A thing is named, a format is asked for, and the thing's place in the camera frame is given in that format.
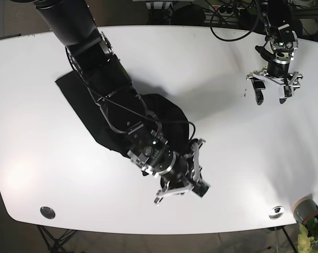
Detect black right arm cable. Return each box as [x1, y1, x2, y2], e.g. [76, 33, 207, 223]
[79, 76, 196, 140]

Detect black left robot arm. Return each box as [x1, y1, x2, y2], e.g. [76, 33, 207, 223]
[246, 1, 303, 105]

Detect left silver table grommet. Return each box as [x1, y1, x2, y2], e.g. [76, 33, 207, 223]
[40, 206, 56, 219]

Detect grey plant pot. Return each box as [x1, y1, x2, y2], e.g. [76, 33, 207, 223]
[292, 197, 318, 225]

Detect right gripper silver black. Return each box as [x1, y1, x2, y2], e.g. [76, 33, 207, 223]
[154, 139, 210, 206]

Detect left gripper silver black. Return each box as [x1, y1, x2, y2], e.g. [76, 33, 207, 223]
[246, 61, 303, 105]

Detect green potted plant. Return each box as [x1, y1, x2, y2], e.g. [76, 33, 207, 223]
[297, 217, 318, 253]

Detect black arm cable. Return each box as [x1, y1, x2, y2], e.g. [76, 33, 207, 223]
[79, 76, 196, 140]
[209, 0, 270, 42]

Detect black folding table legs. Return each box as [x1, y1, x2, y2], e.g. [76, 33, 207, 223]
[37, 225, 78, 253]

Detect right silver table grommet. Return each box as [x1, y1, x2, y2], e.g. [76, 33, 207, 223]
[269, 206, 284, 220]

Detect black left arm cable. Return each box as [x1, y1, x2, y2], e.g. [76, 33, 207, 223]
[209, 0, 270, 42]

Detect silver table grommet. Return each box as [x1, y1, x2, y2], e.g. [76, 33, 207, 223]
[40, 206, 56, 219]
[269, 206, 284, 220]

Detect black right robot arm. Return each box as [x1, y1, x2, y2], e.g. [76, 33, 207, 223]
[33, 1, 210, 204]

